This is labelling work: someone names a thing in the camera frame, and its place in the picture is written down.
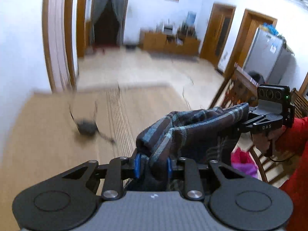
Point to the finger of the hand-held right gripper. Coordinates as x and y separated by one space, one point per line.
247 126
253 110

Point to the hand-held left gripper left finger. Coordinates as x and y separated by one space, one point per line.
137 166

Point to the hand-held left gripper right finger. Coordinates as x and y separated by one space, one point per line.
169 168

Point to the dark blue plaid shirt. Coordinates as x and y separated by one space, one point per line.
187 130

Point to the person's right forearm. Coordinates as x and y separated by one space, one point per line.
296 137

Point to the person's right hand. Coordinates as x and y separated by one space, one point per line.
261 142

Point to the wooden chair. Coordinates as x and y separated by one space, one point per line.
262 170
238 86
299 103

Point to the magenta cloth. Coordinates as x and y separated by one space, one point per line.
243 163

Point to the grey refrigerator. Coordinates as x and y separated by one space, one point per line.
262 53

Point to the person's red jacket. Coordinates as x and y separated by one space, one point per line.
298 197

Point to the blue bag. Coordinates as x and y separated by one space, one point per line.
270 28

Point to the small white appliance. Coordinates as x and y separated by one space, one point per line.
168 30

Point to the long wooden cabinet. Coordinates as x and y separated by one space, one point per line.
156 42

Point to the dark flat object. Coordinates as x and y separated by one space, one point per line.
131 46

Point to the dark grey curtain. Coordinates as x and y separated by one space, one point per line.
105 16

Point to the small wall picture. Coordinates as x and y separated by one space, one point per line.
191 18

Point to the wooden doorway frame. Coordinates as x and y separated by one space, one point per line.
81 24

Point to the wooden door frame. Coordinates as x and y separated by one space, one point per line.
69 28

